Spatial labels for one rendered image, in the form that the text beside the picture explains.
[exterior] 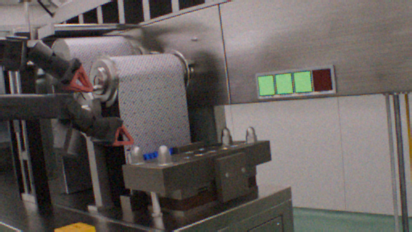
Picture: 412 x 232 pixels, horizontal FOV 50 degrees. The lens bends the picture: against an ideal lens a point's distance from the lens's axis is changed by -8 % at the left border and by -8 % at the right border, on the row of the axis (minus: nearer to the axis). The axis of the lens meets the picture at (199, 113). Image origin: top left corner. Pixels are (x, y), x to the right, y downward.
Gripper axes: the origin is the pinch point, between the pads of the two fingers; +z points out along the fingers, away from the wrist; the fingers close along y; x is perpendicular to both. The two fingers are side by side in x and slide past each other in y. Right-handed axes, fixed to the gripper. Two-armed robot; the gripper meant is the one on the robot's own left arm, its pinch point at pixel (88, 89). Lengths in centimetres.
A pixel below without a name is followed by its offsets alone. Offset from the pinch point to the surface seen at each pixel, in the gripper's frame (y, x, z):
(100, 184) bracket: -2.6, -20.3, 16.0
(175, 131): 5.9, 2.1, 27.5
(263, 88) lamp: 28.9, 16.8, 33.3
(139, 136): 6.1, -5.4, 16.9
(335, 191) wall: -97, 90, 270
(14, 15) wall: -542, 262, 52
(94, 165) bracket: -3.0, -16.4, 12.4
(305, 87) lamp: 42, 16, 35
